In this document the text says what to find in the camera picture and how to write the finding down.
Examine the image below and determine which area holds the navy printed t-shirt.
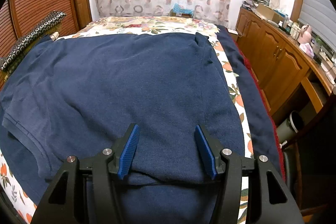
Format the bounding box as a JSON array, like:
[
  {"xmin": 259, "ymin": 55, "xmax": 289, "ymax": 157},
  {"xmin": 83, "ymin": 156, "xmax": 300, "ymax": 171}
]
[{"xmin": 0, "ymin": 32, "xmax": 252, "ymax": 224}]

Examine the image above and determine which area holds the floral quilt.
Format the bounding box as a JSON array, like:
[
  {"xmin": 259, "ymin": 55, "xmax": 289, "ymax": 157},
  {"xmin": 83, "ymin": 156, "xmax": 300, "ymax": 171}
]
[{"xmin": 79, "ymin": 15, "xmax": 219, "ymax": 37}]

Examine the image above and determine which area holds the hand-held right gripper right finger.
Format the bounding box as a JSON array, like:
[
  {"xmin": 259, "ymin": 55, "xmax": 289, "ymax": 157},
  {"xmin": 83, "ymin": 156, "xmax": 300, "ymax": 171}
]
[{"xmin": 194, "ymin": 124, "xmax": 305, "ymax": 224}]

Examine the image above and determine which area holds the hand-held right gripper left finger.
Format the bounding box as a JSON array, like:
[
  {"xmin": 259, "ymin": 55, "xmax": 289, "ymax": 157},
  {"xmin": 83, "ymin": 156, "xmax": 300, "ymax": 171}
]
[{"xmin": 31, "ymin": 123, "xmax": 141, "ymax": 224}]

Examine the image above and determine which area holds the grey-green trash bin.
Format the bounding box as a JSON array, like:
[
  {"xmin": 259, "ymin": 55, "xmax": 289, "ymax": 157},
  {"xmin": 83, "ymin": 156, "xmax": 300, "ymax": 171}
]
[{"xmin": 276, "ymin": 110, "xmax": 305, "ymax": 141}]

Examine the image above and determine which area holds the long wooden cabinet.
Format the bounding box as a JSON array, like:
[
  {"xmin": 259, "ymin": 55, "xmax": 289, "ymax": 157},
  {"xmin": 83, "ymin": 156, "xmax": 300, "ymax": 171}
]
[{"xmin": 235, "ymin": 7, "xmax": 336, "ymax": 119}]

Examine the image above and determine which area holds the teal bag on box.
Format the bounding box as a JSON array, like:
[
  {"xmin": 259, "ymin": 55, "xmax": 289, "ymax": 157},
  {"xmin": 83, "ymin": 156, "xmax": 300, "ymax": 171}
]
[{"xmin": 170, "ymin": 3, "xmax": 195, "ymax": 18}]

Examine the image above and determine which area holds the navy blanket with red edge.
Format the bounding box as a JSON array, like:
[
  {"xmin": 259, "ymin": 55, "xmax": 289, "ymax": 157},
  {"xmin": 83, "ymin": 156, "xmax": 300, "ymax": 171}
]
[{"xmin": 217, "ymin": 25, "xmax": 284, "ymax": 178}]

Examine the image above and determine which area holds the dark circle-patterned cloth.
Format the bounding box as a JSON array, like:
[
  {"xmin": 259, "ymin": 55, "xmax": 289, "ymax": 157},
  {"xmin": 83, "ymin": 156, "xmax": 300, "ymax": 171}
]
[{"xmin": 0, "ymin": 10, "xmax": 68, "ymax": 73}]

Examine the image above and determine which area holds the pile of folded clothes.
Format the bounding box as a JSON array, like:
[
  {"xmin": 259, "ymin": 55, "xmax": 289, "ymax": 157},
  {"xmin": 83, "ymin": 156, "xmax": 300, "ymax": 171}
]
[{"xmin": 241, "ymin": 0, "xmax": 265, "ymax": 11}]

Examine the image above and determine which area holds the open cardboard box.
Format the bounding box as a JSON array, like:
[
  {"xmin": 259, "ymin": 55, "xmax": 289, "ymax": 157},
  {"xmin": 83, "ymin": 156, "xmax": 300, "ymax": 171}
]
[{"xmin": 253, "ymin": 4, "xmax": 284, "ymax": 23}]

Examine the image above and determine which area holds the grey window blind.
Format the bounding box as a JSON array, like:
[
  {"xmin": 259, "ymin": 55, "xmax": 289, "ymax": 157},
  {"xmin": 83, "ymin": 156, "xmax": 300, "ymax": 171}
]
[{"xmin": 299, "ymin": 0, "xmax": 336, "ymax": 49}]

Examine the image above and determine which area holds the pink kettle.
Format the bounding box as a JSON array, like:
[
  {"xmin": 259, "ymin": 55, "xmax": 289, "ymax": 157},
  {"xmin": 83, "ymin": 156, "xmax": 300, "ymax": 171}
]
[{"xmin": 298, "ymin": 25, "xmax": 313, "ymax": 44}]

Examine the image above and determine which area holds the pink tissue pack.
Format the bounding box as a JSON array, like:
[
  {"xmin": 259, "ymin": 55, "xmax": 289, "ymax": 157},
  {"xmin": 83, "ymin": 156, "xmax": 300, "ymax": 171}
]
[{"xmin": 299, "ymin": 43, "xmax": 315, "ymax": 57}]

